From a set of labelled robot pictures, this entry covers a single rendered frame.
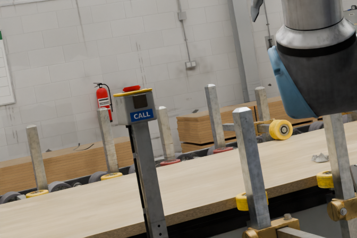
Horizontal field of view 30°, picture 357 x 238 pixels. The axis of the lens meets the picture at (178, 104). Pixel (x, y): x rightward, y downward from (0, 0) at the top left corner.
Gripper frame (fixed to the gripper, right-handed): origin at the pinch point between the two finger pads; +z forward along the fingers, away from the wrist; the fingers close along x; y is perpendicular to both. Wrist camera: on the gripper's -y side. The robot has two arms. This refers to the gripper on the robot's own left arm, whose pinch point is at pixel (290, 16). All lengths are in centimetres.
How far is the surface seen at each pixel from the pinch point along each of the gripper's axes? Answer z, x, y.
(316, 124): 47, -1, -210
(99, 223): 42, -56, -20
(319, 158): 40, 0, -65
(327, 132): 28.6, 3.6, -31.9
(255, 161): 31.1, -13.9, -17.1
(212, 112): 26, -41, -131
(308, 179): 42, -3, -44
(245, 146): 27.0, -15.5, -16.0
